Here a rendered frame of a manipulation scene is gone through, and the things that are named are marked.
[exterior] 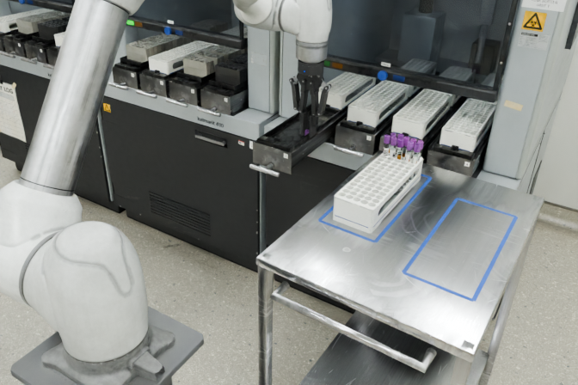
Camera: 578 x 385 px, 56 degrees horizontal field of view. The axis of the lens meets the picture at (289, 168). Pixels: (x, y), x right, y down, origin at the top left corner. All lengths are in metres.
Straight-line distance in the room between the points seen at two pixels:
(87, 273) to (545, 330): 1.83
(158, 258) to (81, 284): 1.55
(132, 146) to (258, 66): 0.74
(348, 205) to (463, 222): 0.27
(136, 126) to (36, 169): 1.27
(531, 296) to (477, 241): 1.26
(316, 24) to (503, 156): 0.67
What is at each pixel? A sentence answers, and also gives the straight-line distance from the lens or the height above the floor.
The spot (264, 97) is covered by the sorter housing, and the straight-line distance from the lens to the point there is 1.96.
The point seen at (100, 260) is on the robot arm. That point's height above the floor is 0.95.
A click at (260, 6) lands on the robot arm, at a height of 1.19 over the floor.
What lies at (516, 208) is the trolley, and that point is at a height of 0.82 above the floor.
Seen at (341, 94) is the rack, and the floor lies 0.86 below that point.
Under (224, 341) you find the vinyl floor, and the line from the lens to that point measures 2.08.
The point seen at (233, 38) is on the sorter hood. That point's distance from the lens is 1.95.
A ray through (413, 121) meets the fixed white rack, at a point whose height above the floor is 0.87.
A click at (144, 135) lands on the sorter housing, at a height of 0.54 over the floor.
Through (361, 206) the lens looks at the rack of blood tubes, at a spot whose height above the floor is 0.88.
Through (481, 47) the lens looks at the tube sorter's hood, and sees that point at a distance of 1.59.
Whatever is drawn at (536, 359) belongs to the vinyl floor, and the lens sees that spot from 2.23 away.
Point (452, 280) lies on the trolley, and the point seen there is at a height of 0.82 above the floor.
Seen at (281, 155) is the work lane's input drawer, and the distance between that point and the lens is 1.56.
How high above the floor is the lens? 1.52
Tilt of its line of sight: 29 degrees down
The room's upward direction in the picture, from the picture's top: 2 degrees clockwise
